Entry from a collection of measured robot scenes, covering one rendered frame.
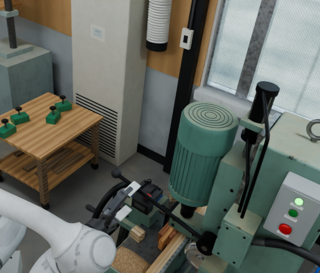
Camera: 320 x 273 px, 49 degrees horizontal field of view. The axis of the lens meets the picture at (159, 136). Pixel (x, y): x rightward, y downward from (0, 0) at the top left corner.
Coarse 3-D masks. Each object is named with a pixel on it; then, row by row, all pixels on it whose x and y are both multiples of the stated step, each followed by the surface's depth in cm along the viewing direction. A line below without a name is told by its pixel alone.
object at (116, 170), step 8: (112, 176) 119; (120, 176) 119; (128, 184) 118; (144, 192) 116; (152, 200) 115; (160, 208) 114; (184, 224) 112; (192, 232) 111; (208, 232) 110; (200, 240) 108; (208, 240) 107; (200, 248) 109; (208, 248) 107
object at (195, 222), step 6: (180, 204) 134; (174, 210) 131; (180, 216) 129; (198, 216) 130; (174, 222) 131; (186, 222) 127; (192, 222) 127; (198, 222) 127; (174, 228) 132; (180, 228) 130; (192, 228) 127; (198, 228) 125; (186, 234) 130
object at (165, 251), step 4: (200, 208) 146; (176, 236) 133; (172, 240) 131; (176, 240) 131; (168, 244) 129; (172, 244) 130; (168, 248) 128; (164, 252) 126; (160, 256) 125; (164, 256) 125; (156, 260) 123; (160, 260) 123; (152, 264) 122; (156, 264) 122; (152, 268) 120; (148, 272) 119
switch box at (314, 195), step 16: (288, 176) 84; (288, 192) 82; (304, 192) 80; (272, 208) 86; (288, 208) 84; (304, 208) 81; (272, 224) 88; (288, 224) 86; (304, 224) 83; (288, 240) 88
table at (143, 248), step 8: (168, 200) 153; (168, 208) 150; (160, 216) 145; (120, 224) 146; (128, 224) 144; (152, 224) 141; (160, 224) 142; (152, 232) 138; (128, 240) 133; (144, 240) 134; (152, 240) 135; (128, 248) 131; (136, 248) 131; (144, 248) 131; (152, 248) 132; (144, 256) 129; (152, 256) 129; (184, 256) 136; (176, 264) 129; (104, 272) 127; (112, 272) 124; (120, 272) 122
